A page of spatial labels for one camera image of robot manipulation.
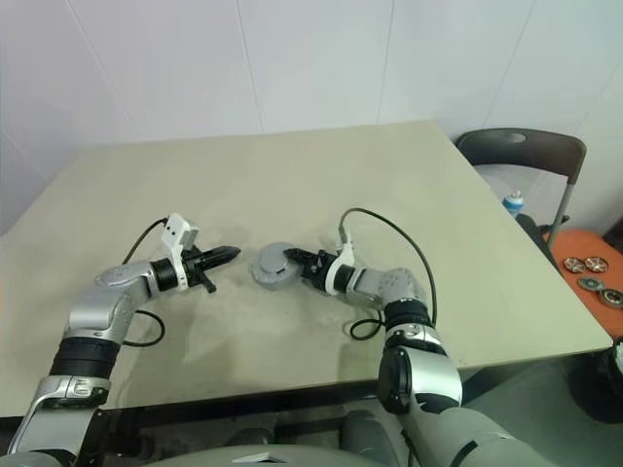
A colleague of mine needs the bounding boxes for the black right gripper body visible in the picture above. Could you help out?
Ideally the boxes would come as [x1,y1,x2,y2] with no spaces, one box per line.
[302,248,338,293]

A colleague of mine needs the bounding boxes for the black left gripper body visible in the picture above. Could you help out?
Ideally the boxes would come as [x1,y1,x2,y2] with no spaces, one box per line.
[182,246,218,295]

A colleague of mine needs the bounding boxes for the grey motor housing copper windings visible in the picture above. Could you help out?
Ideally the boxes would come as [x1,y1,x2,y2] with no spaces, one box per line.
[249,257,297,292]

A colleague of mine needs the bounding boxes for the dark rounded shape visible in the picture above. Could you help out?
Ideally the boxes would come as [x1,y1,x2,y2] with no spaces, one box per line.
[340,410,390,451]

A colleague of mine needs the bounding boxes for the grey robot torso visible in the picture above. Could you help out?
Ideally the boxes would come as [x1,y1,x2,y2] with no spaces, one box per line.
[160,437,351,467]

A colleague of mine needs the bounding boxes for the blue and white bottle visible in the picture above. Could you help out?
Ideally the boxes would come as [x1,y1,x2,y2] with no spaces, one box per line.
[503,191,526,219]

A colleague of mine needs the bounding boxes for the black folding chair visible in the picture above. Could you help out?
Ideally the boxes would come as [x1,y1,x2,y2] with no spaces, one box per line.
[456,126,588,239]

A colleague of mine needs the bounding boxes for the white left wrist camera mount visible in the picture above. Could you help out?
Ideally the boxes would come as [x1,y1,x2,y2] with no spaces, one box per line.
[162,212,201,292]

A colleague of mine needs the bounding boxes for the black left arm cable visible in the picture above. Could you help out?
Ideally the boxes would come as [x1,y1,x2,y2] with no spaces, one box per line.
[120,219,165,347]

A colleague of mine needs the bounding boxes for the black table frame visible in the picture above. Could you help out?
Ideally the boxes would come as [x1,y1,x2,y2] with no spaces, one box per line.
[96,381,390,439]

